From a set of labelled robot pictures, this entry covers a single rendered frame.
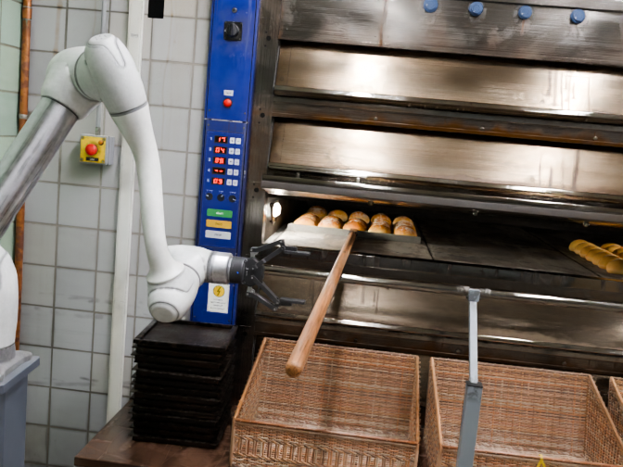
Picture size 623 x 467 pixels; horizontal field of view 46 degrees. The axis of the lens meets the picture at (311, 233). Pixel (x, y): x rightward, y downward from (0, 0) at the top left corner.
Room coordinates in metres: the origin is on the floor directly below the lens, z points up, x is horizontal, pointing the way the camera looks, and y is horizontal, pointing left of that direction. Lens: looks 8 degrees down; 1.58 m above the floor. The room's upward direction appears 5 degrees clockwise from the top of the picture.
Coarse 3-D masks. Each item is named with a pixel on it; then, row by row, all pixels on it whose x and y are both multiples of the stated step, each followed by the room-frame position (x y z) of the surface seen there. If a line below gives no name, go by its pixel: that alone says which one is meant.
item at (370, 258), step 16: (288, 256) 2.53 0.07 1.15; (304, 256) 2.53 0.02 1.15; (320, 256) 2.52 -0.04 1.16; (336, 256) 2.52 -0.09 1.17; (352, 256) 2.51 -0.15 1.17; (368, 256) 2.51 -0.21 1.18; (384, 256) 2.53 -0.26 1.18; (432, 272) 2.49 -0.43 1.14; (448, 272) 2.48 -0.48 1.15; (464, 272) 2.48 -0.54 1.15; (480, 272) 2.48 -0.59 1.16; (496, 272) 2.47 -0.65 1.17; (512, 272) 2.47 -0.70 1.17; (528, 272) 2.46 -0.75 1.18; (544, 272) 2.48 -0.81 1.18; (576, 288) 2.45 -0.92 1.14; (592, 288) 2.44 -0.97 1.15; (608, 288) 2.44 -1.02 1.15
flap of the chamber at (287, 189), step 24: (288, 192) 2.45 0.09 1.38; (312, 192) 2.38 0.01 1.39; (336, 192) 2.37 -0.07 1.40; (360, 192) 2.37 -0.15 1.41; (384, 192) 2.36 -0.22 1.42; (504, 216) 2.50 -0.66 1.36; (528, 216) 2.40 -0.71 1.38; (552, 216) 2.32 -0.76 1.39; (576, 216) 2.31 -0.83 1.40; (600, 216) 2.30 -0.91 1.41
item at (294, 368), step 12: (348, 240) 2.62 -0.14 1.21; (348, 252) 2.39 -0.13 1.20; (336, 264) 2.12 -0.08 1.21; (336, 276) 1.94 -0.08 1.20; (324, 288) 1.77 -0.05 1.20; (324, 300) 1.64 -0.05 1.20; (312, 312) 1.52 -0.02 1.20; (324, 312) 1.57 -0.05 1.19; (312, 324) 1.42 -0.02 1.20; (300, 336) 1.34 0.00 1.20; (312, 336) 1.35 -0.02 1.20; (300, 348) 1.25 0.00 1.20; (288, 360) 1.19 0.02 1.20; (300, 360) 1.19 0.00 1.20; (288, 372) 1.17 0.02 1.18; (300, 372) 1.17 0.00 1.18
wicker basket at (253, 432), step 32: (288, 352) 2.48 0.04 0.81; (320, 352) 2.48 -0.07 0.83; (352, 352) 2.47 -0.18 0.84; (384, 352) 2.46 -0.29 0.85; (256, 384) 2.39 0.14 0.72; (288, 384) 2.46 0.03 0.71; (320, 384) 2.45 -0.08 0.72; (352, 384) 2.44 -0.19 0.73; (384, 384) 2.44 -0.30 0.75; (416, 384) 2.28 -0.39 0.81; (256, 416) 2.42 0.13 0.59; (320, 416) 2.42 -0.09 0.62; (352, 416) 2.41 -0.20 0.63; (384, 416) 2.40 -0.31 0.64; (416, 416) 2.11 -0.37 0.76; (256, 448) 2.04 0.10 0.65; (288, 448) 2.19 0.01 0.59; (320, 448) 2.02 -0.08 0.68; (352, 448) 2.01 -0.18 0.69; (384, 448) 2.00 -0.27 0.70; (416, 448) 1.99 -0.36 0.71
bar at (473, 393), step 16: (272, 272) 2.16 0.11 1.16; (288, 272) 2.15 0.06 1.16; (304, 272) 2.15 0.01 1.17; (320, 272) 2.15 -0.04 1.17; (400, 288) 2.13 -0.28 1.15; (416, 288) 2.12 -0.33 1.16; (432, 288) 2.12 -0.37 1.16; (448, 288) 2.11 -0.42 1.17; (464, 288) 2.11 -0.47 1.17; (480, 288) 2.12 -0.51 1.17; (544, 304) 2.10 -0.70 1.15; (560, 304) 2.09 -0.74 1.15; (576, 304) 2.08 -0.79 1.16; (592, 304) 2.08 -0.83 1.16; (608, 304) 2.08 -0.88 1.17; (480, 384) 1.90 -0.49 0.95; (464, 400) 1.90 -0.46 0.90; (480, 400) 1.88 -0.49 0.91; (464, 416) 1.88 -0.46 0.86; (464, 432) 1.88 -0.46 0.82; (464, 448) 1.88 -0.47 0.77; (464, 464) 1.88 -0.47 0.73
